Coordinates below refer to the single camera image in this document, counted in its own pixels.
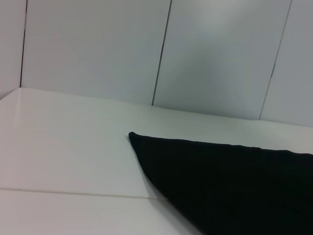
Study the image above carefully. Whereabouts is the black shirt with white print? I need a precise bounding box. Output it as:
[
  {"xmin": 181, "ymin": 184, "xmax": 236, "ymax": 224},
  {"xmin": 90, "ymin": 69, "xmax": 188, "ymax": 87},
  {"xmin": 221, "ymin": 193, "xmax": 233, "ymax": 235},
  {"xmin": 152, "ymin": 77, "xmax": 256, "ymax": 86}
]
[{"xmin": 128, "ymin": 131, "xmax": 313, "ymax": 235}]

